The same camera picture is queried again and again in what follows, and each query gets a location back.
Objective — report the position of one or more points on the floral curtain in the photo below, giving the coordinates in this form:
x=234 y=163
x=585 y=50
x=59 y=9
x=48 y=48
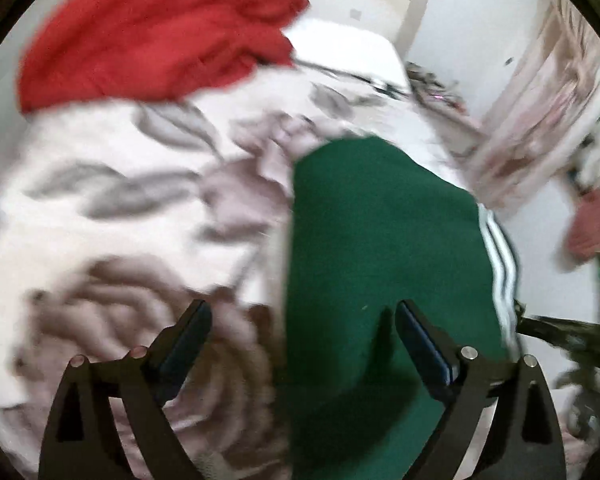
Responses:
x=540 y=120

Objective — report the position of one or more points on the white pillow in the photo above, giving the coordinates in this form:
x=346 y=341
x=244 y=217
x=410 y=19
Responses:
x=350 y=50

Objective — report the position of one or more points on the green white striped garment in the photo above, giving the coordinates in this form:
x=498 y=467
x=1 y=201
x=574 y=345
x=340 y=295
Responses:
x=380 y=235

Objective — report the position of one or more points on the floral bed sheet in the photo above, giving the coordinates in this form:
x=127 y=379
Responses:
x=105 y=240

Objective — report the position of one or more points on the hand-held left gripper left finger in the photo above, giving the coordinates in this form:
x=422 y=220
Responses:
x=185 y=345

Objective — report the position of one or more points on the pink red hanging cloth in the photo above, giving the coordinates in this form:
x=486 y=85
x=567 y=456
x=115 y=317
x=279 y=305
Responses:
x=590 y=230

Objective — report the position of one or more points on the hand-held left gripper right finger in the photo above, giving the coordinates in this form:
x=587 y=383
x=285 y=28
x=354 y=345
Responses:
x=425 y=345

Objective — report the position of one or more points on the beige door frame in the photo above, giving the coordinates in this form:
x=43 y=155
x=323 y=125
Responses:
x=415 y=15

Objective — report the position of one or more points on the dark small bedside items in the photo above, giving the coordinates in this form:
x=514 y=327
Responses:
x=437 y=92

